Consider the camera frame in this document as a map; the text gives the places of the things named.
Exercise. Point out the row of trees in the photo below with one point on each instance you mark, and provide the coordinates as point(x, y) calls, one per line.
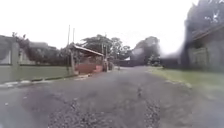
point(116, 46)

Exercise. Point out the grey asphalt road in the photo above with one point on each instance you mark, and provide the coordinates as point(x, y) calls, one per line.
point(113, 96)

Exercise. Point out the pole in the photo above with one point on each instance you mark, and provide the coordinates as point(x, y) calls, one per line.
point(73, 36)
point(68, 43)

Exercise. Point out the grass verge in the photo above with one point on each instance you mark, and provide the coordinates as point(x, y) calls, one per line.
point(190, 77)

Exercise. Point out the pale kerb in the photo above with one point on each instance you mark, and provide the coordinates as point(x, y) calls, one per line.
point(30, 81)

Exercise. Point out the grey building with roof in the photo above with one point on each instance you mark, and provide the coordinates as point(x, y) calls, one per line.
point(207, 50)

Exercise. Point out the large dark tree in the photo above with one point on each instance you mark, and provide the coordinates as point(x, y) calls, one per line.
point(203, 15)

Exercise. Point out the roofed shelter with red wall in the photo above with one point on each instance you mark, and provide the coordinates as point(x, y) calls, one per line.
point(87, 61)

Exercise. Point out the bushes behind wall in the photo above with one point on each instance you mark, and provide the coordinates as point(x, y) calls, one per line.
point(41, 53)

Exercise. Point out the pale green wall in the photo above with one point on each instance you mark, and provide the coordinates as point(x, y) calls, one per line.
point(36, 71)

